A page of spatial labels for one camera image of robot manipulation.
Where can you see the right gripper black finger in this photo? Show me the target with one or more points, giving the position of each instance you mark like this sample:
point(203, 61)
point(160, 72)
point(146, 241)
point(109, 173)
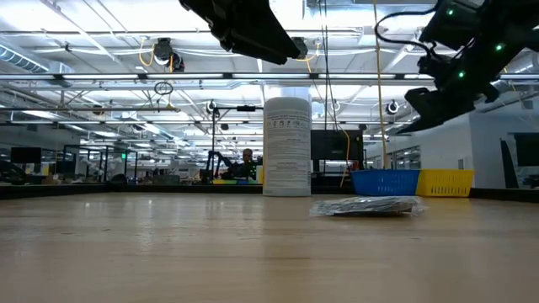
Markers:
point(442, 105)

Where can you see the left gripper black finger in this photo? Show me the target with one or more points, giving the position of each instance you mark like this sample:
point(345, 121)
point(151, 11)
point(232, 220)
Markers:
point(261, 33)

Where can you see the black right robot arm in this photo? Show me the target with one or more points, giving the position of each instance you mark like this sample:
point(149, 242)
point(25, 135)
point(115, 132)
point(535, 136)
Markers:
point(505, 25)

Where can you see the black background robot arm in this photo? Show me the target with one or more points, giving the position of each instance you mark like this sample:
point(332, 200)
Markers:
point(210, 168)

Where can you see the yellow plastic basket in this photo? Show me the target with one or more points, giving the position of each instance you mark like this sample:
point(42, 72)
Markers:
point(446, 183)

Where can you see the black leaning board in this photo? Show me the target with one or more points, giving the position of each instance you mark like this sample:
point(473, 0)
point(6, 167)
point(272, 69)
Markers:
point(506, 168)

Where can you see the blue plastic basket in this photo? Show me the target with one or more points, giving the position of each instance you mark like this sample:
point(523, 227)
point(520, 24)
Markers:
point(385, 183)

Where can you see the white wipes canister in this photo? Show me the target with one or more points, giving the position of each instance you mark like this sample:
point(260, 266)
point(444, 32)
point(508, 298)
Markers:
point(286, 143)

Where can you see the long linear ceiling light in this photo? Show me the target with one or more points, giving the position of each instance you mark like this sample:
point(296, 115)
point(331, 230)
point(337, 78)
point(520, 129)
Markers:
point(101, 76)

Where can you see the person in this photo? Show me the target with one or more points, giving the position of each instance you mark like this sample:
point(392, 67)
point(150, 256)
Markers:
point(247, 157)

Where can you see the bagged black round sponge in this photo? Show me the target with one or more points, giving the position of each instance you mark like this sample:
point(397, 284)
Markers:
point(366, 206)

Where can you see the black desk monitor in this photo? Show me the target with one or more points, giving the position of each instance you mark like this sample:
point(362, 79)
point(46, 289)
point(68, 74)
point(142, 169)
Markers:
point(25, 155)

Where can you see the black chair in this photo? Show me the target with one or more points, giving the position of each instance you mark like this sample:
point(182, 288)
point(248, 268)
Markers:
point(10, 174)

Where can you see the silver ventilation duct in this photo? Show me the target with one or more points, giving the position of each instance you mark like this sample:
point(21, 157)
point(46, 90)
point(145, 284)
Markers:
point(17, 59)
point(511, 90)

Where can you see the black camera stand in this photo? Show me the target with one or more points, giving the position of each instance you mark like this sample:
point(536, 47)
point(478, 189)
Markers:
point(246, 108)

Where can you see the black wall monitor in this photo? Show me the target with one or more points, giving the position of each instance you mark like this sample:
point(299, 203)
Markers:
point(528, 149)

